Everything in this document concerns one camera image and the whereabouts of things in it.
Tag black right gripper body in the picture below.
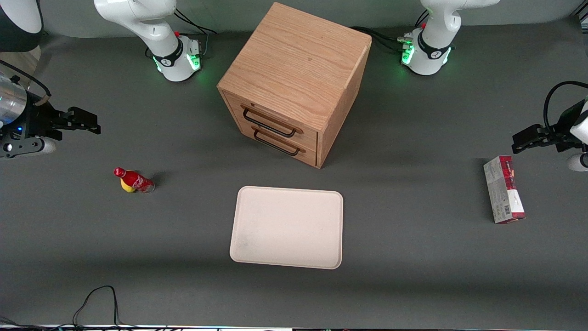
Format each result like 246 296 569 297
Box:
17 91 70 141

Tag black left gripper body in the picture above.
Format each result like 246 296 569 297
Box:
546 98 588 153

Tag red coke bottle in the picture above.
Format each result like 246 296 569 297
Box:
113 167 156 194

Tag beige rectangular tray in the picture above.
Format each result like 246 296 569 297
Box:
229 186 344 270

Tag red and grey carton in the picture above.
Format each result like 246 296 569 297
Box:
483 155 526 225

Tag wooden drawer front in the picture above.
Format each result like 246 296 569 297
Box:
233 116 319 168
224 91 319 152

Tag wooden drawer cabinet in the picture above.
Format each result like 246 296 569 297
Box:
217 2 373 169

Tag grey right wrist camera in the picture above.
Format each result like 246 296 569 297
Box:
0 136 57 160

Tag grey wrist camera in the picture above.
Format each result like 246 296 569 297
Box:
0 136 57 160
567 153 588 172

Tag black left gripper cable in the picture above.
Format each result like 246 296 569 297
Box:
543 81 588 131

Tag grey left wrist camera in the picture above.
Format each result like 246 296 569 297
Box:
567 153 588 172

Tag black looped table-edge cable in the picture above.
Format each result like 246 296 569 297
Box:
0 285 138 331

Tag black left arm base cables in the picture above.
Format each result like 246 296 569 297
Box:
351 8 430 54

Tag black wire drawer handle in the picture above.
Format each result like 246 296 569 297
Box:
252 126 306 157
241 105 304 138

